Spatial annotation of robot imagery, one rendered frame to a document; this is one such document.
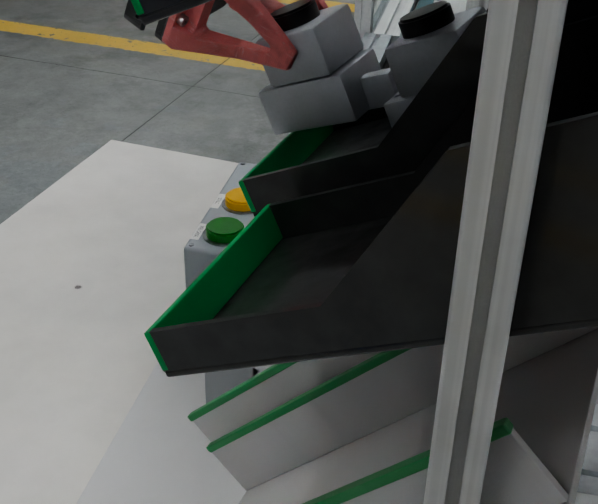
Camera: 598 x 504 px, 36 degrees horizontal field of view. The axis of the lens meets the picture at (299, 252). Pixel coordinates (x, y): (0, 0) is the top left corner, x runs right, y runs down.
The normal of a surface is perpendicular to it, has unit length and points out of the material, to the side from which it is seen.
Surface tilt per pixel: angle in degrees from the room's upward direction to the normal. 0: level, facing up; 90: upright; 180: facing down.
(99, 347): 0
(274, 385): 90
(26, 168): 0
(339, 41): 67
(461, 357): 90
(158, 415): 0
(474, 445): 90
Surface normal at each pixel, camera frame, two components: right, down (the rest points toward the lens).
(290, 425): -0.39, 0.48
